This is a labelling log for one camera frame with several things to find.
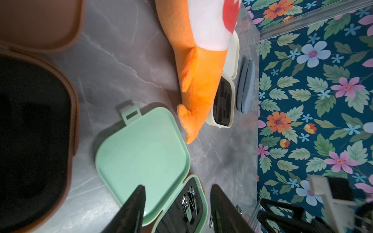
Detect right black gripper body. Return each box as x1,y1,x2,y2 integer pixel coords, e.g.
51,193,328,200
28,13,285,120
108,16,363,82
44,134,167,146
257,199,334,233

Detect cream open clipper case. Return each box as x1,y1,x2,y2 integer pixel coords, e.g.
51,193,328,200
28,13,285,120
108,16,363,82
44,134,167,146
206,32,240,128

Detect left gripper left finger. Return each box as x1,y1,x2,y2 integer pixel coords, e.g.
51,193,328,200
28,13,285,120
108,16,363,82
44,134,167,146
102,185,146,233

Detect orange shark plush toy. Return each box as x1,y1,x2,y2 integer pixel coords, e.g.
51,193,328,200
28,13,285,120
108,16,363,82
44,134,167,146
155,1,241,144

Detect blue closed case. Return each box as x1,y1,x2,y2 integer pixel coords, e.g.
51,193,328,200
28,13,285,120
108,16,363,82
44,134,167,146
236,57,256,114

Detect brown clipper case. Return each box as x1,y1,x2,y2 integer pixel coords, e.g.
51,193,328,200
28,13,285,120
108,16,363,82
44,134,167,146
1,1,85,233

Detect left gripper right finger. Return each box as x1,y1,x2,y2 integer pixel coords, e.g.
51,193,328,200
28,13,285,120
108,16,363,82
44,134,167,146
210,184,254,233

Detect green clipper case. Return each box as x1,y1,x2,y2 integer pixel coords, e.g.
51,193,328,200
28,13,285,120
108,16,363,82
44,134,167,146
95,106,208,233

